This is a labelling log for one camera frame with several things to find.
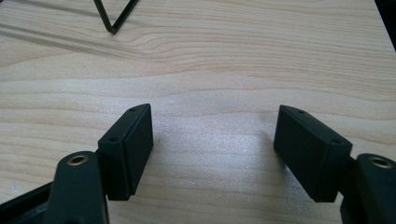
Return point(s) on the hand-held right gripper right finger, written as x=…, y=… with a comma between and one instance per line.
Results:
x=311, y=155

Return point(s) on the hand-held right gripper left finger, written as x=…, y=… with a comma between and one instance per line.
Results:
x=124, y=155

